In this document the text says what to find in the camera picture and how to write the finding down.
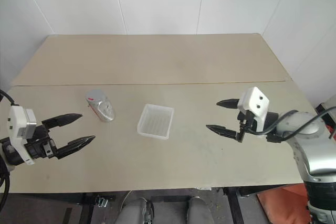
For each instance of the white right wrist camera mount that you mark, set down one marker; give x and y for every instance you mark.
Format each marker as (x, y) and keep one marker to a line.
(256, 102)

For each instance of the silver foil pouch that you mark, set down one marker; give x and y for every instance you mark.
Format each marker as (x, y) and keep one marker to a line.
(101, 106)

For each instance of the grey rounded robot leg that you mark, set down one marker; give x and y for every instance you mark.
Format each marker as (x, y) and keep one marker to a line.
(135, 211)
(198, 209)

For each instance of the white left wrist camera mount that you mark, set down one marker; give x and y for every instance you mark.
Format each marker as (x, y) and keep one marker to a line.
(18, 129)

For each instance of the black box with red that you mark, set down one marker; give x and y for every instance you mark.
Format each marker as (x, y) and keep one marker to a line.
(326, 119)

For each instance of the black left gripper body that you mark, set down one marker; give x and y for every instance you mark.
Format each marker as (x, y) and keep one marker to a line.
(42, 146)

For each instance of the black table leg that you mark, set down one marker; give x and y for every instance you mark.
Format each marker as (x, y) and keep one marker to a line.
(233, 205)
(86, 208)

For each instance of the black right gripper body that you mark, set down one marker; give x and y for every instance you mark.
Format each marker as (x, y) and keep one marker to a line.
(246, 120)

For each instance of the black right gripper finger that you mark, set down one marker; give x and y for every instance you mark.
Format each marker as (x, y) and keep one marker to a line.
(229, 103)
(224, 131)

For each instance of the orange bag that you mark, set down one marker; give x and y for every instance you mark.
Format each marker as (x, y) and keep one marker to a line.
(283, 203)

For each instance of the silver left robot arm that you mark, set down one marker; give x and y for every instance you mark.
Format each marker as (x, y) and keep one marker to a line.
(6, 154)

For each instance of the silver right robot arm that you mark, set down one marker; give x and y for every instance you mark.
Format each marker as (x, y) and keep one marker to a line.
(312, 155)

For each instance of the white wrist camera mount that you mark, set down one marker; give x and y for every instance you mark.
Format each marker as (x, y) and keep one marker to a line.
(256, 102)
(18, 129)

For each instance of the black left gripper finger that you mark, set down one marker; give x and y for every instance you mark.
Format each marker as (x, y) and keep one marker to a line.
(76, 145)
(63, 119)

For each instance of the white plastic tray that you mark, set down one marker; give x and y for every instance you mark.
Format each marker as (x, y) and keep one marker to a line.
(156, 121)

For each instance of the metal table clamp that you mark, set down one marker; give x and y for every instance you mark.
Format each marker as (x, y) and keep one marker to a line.
(103, 201)

